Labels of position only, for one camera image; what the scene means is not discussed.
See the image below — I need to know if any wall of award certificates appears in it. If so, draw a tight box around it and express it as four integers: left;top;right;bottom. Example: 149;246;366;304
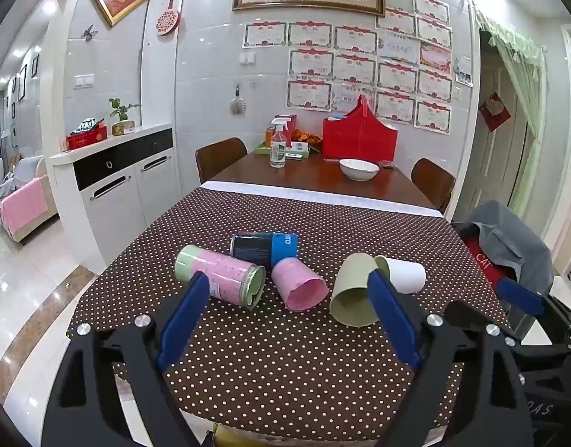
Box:
242;0;454;136

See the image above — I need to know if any red door ornament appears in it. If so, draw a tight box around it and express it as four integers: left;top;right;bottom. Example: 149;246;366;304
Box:
478;92;511;132

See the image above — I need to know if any clear spray bottle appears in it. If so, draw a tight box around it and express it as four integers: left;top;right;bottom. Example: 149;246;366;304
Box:
269;118;291;167

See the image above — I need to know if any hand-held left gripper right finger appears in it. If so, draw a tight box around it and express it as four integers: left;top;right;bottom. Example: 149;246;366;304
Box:
366;271;536;447

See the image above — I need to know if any white sideboard cabinet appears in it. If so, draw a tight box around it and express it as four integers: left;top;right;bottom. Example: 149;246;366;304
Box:
50;123;179;266

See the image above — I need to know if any green flat box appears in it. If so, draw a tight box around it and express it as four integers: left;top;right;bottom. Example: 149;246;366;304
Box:
254;142;310;159

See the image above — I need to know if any wooden dining table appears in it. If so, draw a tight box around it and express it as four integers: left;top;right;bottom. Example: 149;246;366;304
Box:
210;149;437;210

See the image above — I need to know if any white door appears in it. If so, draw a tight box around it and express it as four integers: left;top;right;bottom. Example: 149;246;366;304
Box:
462;32;533;224

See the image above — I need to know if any pink cup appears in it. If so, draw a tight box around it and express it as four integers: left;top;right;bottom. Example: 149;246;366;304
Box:
271;257;329;313

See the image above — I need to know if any red gift bag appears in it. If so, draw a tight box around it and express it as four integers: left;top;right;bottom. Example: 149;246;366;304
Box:
323;94;399;161

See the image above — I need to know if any white cup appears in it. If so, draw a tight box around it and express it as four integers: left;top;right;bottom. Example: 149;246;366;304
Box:
375;255;426;294

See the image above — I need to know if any red round wall ornament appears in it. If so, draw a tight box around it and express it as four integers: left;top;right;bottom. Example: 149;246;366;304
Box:
156;0;181;37

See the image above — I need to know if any pink and green can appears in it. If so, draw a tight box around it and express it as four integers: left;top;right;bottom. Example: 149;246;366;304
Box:
174;244;266;309

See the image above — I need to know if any green cup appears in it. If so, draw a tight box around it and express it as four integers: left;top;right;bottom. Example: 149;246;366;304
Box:
329;252;381;327

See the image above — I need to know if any brown polka dot tablecloth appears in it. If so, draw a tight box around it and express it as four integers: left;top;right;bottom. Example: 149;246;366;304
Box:
66;181;514;429

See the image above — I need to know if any dark blue can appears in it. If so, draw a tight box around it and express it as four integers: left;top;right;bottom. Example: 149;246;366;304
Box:
230;233;298;271

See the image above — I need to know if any beige sofa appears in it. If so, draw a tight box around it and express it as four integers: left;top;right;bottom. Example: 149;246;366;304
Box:
0;153;58;243

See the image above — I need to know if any white bowl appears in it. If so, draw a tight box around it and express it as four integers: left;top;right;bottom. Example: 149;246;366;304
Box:
339;159;380;182

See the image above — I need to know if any grey jacket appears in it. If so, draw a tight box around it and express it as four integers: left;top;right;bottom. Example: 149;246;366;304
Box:
462;200;553;299

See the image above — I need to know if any green door curtain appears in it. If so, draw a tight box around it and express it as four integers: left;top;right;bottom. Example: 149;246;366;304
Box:
474;7;547;215

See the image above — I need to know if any red and white box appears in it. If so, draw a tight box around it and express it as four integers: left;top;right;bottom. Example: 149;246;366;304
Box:
273;114;298;146

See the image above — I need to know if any pink blanket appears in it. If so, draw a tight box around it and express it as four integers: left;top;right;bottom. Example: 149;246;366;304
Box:
0;178;48;236

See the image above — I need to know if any red tin box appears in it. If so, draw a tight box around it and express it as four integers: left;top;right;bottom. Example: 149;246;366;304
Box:
66;118;107;151

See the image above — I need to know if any potted green plant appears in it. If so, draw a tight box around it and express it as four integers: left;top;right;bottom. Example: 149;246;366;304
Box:
109;98;142;137

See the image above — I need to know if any brown chair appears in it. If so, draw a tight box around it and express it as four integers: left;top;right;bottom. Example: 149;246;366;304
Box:
195;138;248;184
411;158;456;215

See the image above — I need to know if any red cloth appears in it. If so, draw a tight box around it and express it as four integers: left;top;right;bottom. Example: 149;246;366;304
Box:
464;237;516;285

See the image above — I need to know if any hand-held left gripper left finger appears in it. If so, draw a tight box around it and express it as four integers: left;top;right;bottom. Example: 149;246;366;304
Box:
42;271;216;447

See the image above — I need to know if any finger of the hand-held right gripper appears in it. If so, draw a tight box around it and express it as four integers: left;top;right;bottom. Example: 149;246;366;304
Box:
495;278;571;336
445;300;519;346

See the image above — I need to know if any plate of oranges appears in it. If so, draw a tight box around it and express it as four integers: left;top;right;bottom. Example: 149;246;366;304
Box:
292;130;323;147

